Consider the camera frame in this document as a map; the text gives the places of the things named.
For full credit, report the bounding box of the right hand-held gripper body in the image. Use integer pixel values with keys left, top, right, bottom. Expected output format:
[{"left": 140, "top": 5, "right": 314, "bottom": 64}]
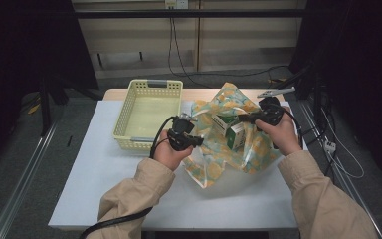
[{"left": 257, "top": 87, "right": 296, "bottom": 127}]

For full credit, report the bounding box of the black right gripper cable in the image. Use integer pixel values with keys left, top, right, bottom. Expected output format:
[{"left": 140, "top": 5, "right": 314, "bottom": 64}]
[{"left": 283, "top": 108, "right": 304, "bottom": 147}]

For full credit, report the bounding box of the white wall socket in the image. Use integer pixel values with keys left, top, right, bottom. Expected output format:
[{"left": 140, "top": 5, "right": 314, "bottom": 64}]
[{"left": 164, "top": 0, "right": 189, "bottom": 10}]

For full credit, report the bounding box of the short green and white box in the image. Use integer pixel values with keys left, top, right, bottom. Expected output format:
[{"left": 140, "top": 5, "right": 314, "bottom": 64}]
[{"left": 211, "top": 114, "right": 247, "bottom": 151}]

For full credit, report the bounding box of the white power strip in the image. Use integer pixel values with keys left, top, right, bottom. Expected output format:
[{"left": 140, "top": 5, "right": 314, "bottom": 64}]
[{"left": 322, "top": 138, "right": 337, "bottom": 154}]

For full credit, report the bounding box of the white table mat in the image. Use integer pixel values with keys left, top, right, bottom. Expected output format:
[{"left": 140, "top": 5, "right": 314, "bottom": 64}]
[{"left": 48, "top": 100, "right": 309, "bottom": 232}]

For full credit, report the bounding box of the black metal stand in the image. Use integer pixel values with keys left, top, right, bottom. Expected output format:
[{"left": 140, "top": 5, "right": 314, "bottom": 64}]
[
  {"left": 275, "top": 63, "right": 329, "bottom": 127},
  {"left": 38, "top": 76, "right": 103, "bottom": 137}
]

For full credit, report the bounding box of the dark curtain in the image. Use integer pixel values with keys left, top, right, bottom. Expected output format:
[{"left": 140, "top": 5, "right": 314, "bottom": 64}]
[
  {"left": 289, "top": 0, "right": 382, "bottom": 187},
  {"left": 0, "top": 0, "right": 98, "bottom": 173}
]

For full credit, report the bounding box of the black horizontal bar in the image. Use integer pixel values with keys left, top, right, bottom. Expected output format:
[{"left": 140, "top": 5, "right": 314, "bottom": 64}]
[{"left": 74, "top": 9, "right": 306, "bottom": 19}]

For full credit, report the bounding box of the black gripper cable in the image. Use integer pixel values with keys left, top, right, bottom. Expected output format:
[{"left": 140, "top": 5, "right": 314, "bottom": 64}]
[
  {"left": 283, "top": 108, "right": 304, "bottom": 147},
  {"left": 79, "top": 115, "right": 177, "bottom": 239}
]

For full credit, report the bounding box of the person's left hand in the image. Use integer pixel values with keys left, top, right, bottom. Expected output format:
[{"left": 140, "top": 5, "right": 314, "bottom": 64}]
[{"left": 152, "top": 128, "right": 195, "bottom": 172}]

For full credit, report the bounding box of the person's right hand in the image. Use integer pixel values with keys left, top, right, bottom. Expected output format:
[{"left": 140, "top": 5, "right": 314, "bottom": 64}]
[{"left": 254, "top": 111, "right": 303, "bottom": 157}]

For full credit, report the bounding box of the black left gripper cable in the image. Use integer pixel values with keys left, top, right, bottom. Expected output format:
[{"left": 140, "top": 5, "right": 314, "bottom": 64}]
[{"left": 79, "top": 115, "right": 177, "bottom": 239}]

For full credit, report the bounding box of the orange slice print bag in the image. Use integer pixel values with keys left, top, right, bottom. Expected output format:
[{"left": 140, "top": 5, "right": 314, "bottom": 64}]
[{"left": 182, "top": 82, "right": 283, "bottom": 189}]

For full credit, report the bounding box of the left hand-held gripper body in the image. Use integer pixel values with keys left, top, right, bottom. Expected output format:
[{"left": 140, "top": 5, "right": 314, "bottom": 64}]
[{"left": 166, "top": 113, "right": 200, "bottom": 152}]

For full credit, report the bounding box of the aluminium rail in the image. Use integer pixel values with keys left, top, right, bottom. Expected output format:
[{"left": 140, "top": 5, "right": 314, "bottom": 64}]
[
  {"left": 299, "top": 99, "right": 382, "bottom": 239},
  {"left": 0, "top": 116, "right": 64, "bottom": 239}
]

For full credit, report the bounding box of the white cable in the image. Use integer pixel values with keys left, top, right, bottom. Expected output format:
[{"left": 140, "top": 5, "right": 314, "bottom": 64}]
[{"left": 321, "top": 109, "right": 366, "bottom": 180}]

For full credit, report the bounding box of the pale yellow plastic basket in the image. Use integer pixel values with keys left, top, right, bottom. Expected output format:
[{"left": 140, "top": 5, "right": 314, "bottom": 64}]
[{"left": 112, "top": 79, "right": 184, "bottom": 152}]

